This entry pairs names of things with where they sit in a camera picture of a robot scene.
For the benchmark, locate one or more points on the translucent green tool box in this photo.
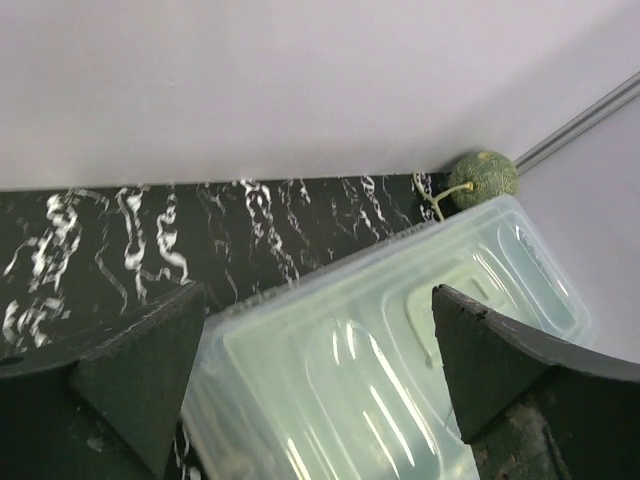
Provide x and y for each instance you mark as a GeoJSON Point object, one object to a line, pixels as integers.
{"type": "Point", "coordinates": [339, 376]}

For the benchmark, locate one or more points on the green melon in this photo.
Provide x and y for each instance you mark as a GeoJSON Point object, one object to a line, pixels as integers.
{"type": "Point", "coordinates": [475, 179]}

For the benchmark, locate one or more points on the right aluminium frame post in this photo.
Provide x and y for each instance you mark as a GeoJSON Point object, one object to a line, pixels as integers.
{"type": "Point", "coordinates": [599, 111]}

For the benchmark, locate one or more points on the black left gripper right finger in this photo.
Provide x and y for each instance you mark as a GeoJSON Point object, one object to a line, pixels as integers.
{"type": "Point", "coordinates": [531, 405]}

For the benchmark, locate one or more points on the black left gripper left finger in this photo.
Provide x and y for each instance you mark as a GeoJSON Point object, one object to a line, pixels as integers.
{"type": "Point", "coordinates": [103, 403]}

